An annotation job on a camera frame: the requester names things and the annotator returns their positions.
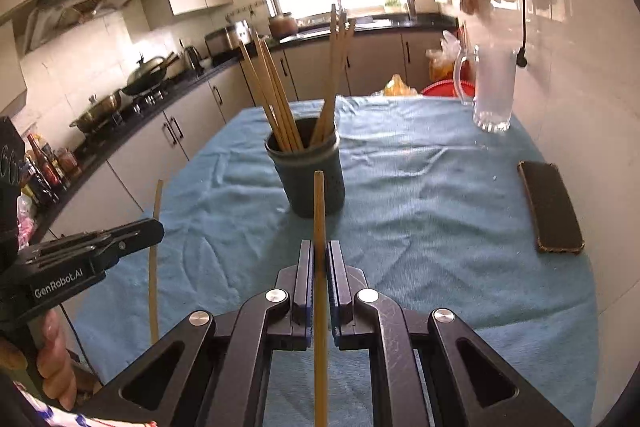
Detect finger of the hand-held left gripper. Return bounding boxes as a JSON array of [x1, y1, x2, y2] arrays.
[[21, 217, 165, 272]]

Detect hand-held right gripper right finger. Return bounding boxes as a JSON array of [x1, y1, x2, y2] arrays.
[[326, 239, 573, 427]]

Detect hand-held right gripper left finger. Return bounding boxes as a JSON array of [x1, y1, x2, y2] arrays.
[[75, 239, 317, 427]]

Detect dark chopstick holder cup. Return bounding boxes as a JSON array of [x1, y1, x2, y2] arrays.
[[264, 116, 347, 219]]

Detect person's left hand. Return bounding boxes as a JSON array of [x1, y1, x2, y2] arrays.
[[0, 309, 79, 411]]

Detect row of sauce bottles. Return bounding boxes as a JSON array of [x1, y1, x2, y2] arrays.
[[19, 132, 84, 208]]

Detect blue tablecloth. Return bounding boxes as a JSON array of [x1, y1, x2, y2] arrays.
[[70, 95, 601, 427]]

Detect steel pot with lid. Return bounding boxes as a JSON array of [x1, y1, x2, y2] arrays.
[[68, 92, 124, 136]]

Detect person's printed clothing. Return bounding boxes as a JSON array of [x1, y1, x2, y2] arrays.
[[14, 386, 157, 427]]

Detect gas stove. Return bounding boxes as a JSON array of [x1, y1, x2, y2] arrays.
[[75, 77, 202, 148]]

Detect black wok with lid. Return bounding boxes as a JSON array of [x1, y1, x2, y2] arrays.
[[121, 51, 179, 97]]

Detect black countertop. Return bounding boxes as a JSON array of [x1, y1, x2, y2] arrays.
[[30, 13, 459, 228]]

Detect steel kettle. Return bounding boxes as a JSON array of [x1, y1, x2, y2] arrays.
[[182, 45, 204, 70]]

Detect yellow plastic bag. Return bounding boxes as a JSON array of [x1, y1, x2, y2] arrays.
[[382, 74, 419, 97]]

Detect black smartphone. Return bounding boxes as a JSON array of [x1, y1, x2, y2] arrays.
[[517, 160, 586, 256]]

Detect red plastic basin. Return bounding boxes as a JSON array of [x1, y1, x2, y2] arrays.
[[419, 79, 476, 99]]

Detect range hood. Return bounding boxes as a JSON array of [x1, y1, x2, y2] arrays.
[[22, 0, 164, 56]]

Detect cream base cabinets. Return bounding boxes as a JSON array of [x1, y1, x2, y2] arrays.
[[35, 29, 461, 258]]

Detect brown clay pot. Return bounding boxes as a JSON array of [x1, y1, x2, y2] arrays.
[[267, 11, 300, 40]]

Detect clear glass mug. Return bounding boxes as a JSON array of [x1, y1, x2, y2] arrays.
[[452, 44, 519, 134]]

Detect clear bag with orange jar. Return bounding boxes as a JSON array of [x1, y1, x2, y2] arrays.
[[424, 30, 474, 83]]

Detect kitchen sink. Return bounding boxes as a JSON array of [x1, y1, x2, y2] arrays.
[[297, 13, 388, 30]]

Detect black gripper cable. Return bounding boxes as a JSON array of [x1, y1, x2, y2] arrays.
[[59, 306, 107, 384]]

